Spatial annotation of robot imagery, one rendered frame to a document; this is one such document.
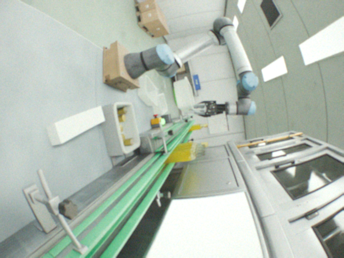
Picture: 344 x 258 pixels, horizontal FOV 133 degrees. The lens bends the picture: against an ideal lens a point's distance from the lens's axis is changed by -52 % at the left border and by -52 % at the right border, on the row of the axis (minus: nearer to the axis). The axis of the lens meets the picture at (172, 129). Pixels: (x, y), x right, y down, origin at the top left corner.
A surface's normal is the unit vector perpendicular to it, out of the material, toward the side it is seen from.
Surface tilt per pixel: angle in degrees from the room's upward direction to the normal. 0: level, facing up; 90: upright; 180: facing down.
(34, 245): 90
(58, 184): 0
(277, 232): 90
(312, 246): 90
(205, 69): 90
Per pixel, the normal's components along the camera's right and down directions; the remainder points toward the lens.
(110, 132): -0.22, 0.15
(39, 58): 0.96, -0.16
